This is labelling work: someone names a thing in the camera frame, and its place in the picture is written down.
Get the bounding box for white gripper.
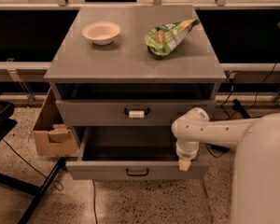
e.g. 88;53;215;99
175;140;199;172

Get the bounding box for grey drawer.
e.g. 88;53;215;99
66;126;208;180
56;100;215;127

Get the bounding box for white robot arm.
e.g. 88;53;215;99
172;108;280;224

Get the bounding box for grey top drawer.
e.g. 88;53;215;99
56;100;215;127

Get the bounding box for grey drawer cabinet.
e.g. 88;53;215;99
43;5;227;161

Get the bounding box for black stand leg right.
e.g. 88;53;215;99
232;99;250;119

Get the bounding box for green chip bag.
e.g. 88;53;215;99
145;20;200;57

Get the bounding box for brown cardboard box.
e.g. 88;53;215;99
33;90;79;157

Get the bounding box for white paper bowl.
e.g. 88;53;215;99
82;21;120;46

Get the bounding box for black stand left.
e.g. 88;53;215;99
0;107;68;224

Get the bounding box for black power adapter cable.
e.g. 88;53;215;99
204;77;241;159

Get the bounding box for black floor cable left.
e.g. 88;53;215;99
0;128;99;224

